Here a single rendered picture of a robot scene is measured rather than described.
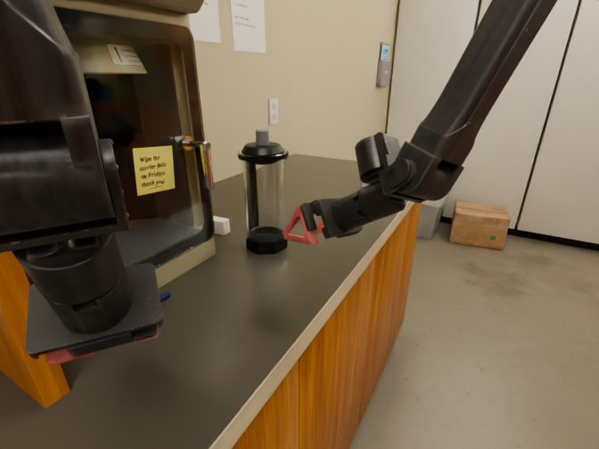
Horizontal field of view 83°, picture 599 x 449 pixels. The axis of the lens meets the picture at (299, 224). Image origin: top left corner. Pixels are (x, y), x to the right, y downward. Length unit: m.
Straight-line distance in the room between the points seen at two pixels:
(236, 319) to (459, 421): 1.31
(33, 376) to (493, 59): 0.64
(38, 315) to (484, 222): 2.99
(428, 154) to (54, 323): 0.43
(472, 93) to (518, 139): 2.86
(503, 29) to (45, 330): 0.54
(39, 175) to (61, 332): 0.18
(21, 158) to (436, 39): 3.25
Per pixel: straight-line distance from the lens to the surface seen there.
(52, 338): 0.35
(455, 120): 0.47
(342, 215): 0.55
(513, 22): 0.49
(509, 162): 3.35
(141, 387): 0.53
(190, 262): 0.74
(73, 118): 0.20
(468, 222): 3.11
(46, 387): 0.55
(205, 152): 0.63
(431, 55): 3.34
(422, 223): 3.12
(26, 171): 0.21
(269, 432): 0.67
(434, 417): 1.73
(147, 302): 0.35
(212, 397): 0.49
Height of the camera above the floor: 1.31
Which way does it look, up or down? 24 degrees down
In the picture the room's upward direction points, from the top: straight up
